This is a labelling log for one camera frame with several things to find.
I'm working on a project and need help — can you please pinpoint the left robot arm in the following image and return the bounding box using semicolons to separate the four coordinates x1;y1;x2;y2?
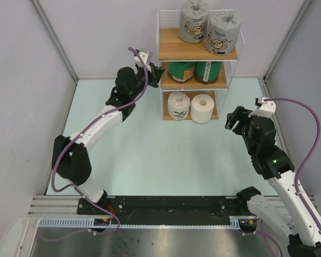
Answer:
51;64;165;214

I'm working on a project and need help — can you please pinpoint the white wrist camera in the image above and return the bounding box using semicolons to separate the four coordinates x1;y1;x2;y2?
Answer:
134;49;152;71
248;97;276;118

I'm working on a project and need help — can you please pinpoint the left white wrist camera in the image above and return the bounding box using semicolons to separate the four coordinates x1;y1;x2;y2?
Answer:
134;49;152;71

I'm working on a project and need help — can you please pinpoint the grey roll front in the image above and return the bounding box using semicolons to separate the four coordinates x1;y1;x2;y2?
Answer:
205;10;242;55

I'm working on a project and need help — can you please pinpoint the unwrapped white paper roll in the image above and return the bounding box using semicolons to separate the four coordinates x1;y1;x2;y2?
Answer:
190;94;215;124

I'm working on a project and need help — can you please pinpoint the grey roll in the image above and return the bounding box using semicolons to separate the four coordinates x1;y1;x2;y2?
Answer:
205;10;242;55
179;1;210;44

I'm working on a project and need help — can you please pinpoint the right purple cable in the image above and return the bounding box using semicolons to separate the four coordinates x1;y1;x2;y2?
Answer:
256;97;321;257

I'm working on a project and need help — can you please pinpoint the aluminium frame rail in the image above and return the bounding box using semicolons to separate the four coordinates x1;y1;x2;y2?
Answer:
28;195;83;217

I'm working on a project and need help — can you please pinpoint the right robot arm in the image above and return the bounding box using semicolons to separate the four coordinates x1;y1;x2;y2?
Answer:
225;106;321;256

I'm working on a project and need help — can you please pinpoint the grey wrapped roll back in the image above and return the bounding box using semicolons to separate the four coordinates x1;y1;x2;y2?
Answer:
179;1;210;44

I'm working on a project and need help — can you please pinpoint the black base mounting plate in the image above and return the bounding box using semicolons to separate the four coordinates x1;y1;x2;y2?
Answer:
77;194;269;234

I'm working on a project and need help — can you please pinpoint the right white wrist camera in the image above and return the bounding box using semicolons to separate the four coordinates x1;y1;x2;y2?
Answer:
248;97;276;118

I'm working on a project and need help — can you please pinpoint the white wire wooden shelf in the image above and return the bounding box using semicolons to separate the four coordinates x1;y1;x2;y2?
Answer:
157;10;244;120

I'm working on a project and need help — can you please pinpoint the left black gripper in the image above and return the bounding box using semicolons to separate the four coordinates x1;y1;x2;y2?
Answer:
128;62;164;100

